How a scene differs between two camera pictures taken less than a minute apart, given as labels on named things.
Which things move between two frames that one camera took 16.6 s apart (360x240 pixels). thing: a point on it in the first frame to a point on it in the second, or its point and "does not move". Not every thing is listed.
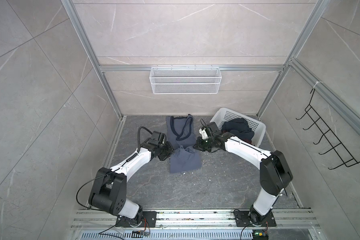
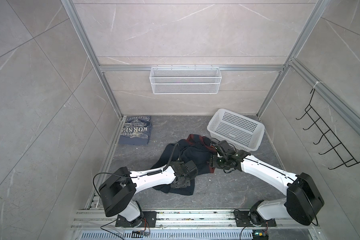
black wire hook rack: [347, 159] does not move
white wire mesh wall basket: [185, 80] does not move
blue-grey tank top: [182, 139] to [136, 130]
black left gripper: [170, 150] to [188, 184]
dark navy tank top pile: [239, 128] to [197, 148]
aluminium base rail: [195, 219] does not move
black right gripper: [198, 144] to [213, 162]
